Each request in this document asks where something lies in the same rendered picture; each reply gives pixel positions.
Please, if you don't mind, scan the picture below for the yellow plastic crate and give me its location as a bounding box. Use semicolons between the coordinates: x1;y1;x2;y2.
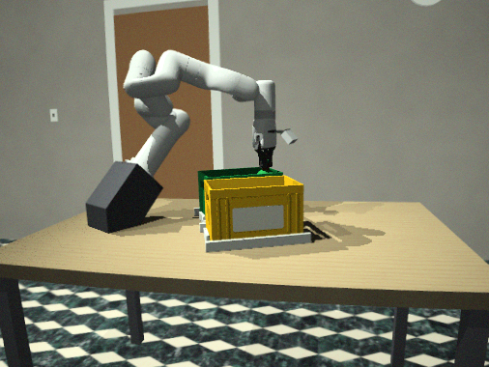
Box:
205;176;303;241

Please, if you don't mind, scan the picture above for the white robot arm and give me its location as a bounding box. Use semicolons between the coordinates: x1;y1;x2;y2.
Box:
124;50;275;178

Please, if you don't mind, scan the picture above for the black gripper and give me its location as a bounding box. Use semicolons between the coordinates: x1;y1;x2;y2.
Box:
252;119;276;168

